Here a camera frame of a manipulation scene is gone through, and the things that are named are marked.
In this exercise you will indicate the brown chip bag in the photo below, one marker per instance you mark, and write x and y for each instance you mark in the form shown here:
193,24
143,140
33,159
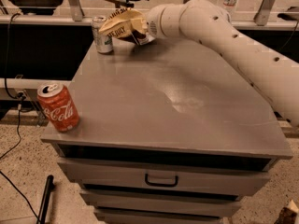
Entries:
126,24

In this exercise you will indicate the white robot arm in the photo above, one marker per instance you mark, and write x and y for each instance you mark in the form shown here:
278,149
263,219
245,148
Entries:
273,75

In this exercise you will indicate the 7up can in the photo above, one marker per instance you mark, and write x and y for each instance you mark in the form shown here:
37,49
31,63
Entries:
102,42

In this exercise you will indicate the red Coca-Cola can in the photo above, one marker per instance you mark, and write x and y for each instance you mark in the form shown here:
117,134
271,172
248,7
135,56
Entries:
58,106

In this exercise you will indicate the grey drawer cabinet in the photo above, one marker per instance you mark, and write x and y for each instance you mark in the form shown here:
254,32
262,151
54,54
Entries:
169,108

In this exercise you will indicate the black pole on floor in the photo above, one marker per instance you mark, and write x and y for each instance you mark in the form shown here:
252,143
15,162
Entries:
49,187

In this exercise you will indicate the brown object floor corner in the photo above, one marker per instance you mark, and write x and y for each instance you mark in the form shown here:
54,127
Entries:
289,214

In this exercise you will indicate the black drawer handle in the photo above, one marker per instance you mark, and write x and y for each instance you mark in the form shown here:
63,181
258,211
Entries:
162,182

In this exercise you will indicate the metal railing frame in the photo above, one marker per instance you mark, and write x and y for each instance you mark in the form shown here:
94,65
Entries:
242,14

